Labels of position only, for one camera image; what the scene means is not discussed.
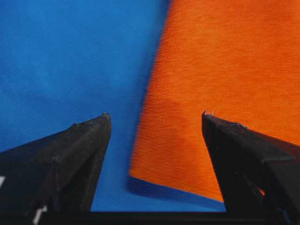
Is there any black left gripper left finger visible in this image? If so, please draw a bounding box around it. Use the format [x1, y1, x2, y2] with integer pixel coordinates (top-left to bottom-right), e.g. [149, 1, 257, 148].
[0, 113, 112, 225]

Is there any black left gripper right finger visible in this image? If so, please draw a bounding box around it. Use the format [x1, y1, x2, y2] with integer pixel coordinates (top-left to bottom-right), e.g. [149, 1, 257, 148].
[202, 113, 300, 225]

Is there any blue table cloth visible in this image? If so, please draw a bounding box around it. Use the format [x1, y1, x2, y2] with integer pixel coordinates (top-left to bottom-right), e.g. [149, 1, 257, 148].
[0, 0, 225, 211]

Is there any orange towel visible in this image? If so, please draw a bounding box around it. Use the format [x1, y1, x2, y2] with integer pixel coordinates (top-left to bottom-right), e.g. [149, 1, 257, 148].
[128, 0, 300, 201]

